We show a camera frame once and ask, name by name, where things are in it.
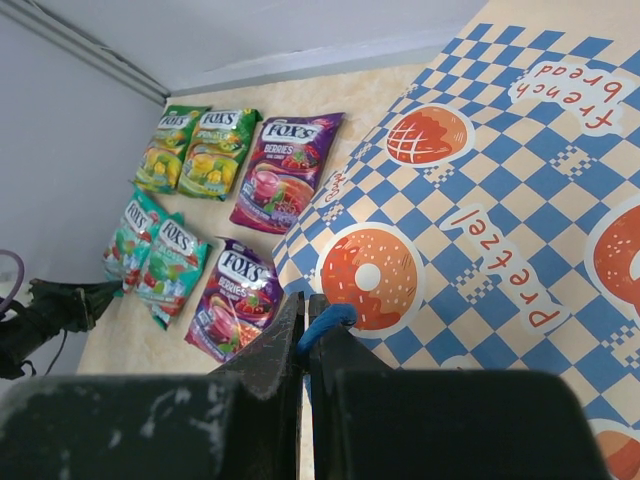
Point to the corner aluminium post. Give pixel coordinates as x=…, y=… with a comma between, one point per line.
x=83, y=46

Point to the green candy bag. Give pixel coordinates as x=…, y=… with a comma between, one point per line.
x=219, y=145
x=162, y=161

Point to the teal snack bag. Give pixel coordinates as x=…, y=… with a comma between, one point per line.
x=131, y=241
x=171, y=271

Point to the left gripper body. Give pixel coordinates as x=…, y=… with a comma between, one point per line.
x=30, y=328

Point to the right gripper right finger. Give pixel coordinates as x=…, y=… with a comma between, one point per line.
x=373, y=422

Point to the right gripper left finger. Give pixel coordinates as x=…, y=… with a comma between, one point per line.
x=240, y=421

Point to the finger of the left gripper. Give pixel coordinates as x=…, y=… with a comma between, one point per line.
x=72, y=307

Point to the purple snack bag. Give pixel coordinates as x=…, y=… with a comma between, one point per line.
x=284, y=171
x=241, y=299

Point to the blue checkered paper bag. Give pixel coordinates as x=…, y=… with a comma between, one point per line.
x=490, y=219

